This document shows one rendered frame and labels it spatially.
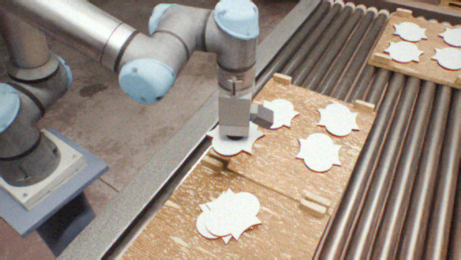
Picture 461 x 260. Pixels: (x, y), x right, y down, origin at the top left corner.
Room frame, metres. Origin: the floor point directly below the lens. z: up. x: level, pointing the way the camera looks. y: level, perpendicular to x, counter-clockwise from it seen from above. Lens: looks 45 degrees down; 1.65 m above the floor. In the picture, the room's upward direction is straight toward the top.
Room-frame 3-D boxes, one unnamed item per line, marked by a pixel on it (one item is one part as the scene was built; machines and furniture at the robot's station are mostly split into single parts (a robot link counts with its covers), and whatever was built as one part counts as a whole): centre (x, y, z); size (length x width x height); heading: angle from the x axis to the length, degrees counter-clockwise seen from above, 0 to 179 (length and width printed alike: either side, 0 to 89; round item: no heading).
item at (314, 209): (0.46, -0.19, 0.95); 0.06 x 0.02 x 0.03; 60
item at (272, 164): (0.71, -0.18, 0.93); 0.41 x 0.35 x 0.02; 150
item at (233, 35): (0.58, -0.01, 1.32); 0.09 x 0.08 x 0.11; 73
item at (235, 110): (0.57, -0.03, 1.17); 0.12 x 0.09 x 0.16; 84
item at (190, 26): (0.59, 0.09, 1.32); 0.11 x 0.11 x 0.08; 73
